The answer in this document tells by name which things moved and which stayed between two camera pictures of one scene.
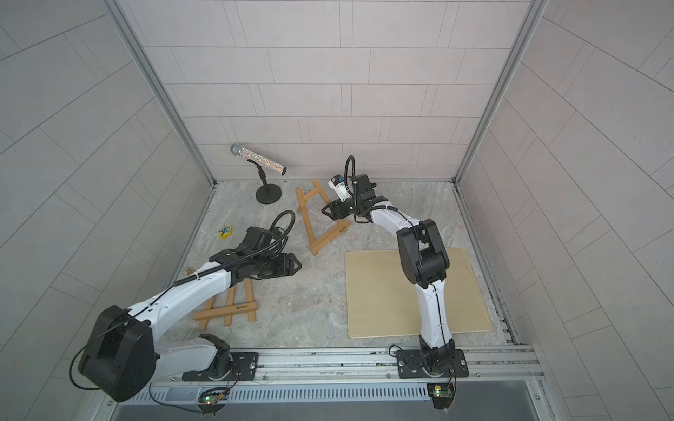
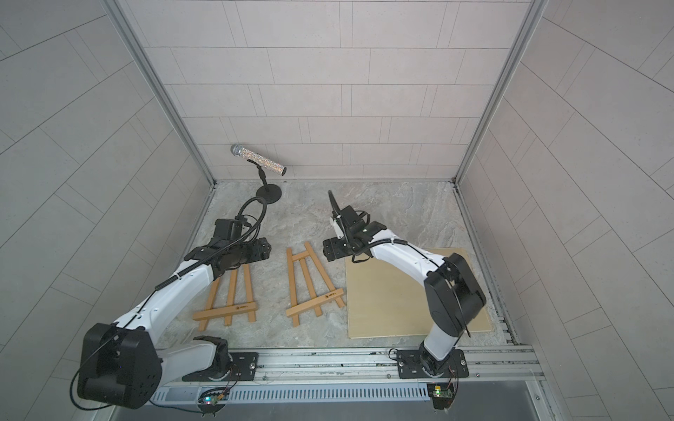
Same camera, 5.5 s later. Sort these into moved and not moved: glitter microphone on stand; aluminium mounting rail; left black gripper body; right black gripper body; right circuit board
Moved: right black gripper body; left black gripper body
Not moved: glitter microphone on stand; aluminium mounting rail; right circuit board
